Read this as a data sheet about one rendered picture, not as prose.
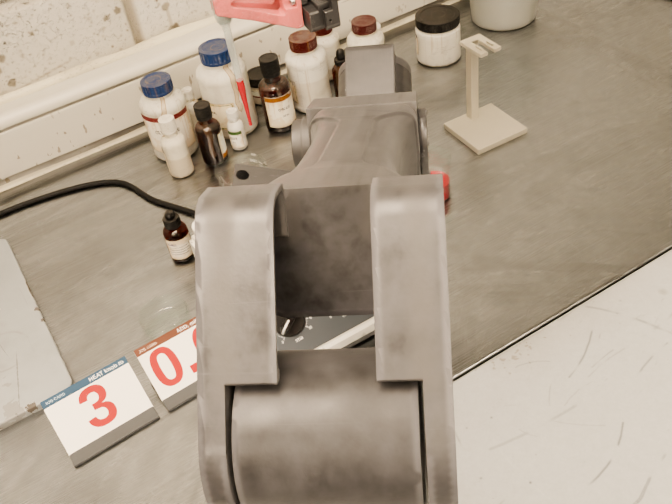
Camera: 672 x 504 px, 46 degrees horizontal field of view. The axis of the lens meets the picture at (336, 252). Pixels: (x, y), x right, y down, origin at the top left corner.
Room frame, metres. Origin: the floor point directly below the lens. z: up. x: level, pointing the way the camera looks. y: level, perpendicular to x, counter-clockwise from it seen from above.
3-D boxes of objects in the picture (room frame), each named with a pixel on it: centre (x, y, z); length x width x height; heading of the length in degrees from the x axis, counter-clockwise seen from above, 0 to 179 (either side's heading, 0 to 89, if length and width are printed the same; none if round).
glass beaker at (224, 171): (0.66, 0.08, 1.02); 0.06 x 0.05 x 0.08; 35
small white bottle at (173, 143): (0.90, 0.19, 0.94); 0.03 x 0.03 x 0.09
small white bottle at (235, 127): (0.94, 0.11, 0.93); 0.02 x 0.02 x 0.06
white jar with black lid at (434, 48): (1.09, -0.21, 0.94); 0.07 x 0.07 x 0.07
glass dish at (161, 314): (0.61, 0.20, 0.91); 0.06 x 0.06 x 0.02
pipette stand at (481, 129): (0.88, -0.23, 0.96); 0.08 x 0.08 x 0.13; 22
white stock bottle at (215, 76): (0.99, 0.12, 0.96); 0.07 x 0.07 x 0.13
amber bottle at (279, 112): (0.98, 0.05, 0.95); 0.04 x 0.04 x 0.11
